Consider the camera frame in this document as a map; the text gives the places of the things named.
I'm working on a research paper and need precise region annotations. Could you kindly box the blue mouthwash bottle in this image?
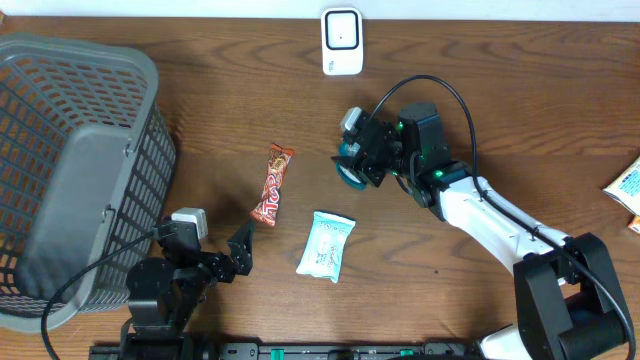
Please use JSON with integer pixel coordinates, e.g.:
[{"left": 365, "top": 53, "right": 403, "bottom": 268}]
[{"left": 336, "top": 142, "right": 367, "bottom": 190}]

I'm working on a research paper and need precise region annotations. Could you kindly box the red chocolate bar wrapper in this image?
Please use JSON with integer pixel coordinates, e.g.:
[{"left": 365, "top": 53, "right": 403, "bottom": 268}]
[{"left": 250, "top": 144, "right": 294, "bottom": 227}]

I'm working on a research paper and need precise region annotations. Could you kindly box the light green tissue pack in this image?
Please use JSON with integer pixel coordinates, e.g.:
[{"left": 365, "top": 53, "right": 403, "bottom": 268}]
[{"left": 296, "top": 211, "right": 356, "bottom": 283}]

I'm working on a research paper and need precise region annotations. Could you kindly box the yellow snack bag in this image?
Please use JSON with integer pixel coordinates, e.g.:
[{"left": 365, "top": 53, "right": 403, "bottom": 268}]
[{"left": 603, "top": 158, "right": 640, "bottom": 216}]

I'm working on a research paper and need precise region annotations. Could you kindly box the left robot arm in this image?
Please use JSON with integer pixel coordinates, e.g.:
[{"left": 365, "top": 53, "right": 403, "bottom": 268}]
[{"left": 118, "top": 220, "right": 255, "bottom": 360}]

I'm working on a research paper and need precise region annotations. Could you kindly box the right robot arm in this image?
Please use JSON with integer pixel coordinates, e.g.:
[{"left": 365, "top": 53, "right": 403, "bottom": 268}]
[{"left": 333, "top": 103, "right": 636, "bottom": 359}]

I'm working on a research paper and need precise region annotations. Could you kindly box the white barcode scanner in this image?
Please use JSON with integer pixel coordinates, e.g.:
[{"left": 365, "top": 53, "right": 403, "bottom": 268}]
[{"left": 321, "top": 7, "right": 364, "bottom": 76}]

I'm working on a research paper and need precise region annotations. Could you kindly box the grey plastic shopping basket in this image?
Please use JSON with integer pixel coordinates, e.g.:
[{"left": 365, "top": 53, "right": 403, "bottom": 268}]
[{"left": 1, "top": 34, "right": 176, "bottom": 333}]

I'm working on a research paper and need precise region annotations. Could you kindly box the orange packet at edge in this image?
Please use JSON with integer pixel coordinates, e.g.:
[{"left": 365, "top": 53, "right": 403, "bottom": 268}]
[{"left": 628, "top": 216, "right": 640, "bottom": 234}]

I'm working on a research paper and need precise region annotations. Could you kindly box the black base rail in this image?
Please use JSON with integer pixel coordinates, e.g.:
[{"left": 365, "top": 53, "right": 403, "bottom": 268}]
[{"left": 88, "top": 342, "right": 484, "bottom": 360}]

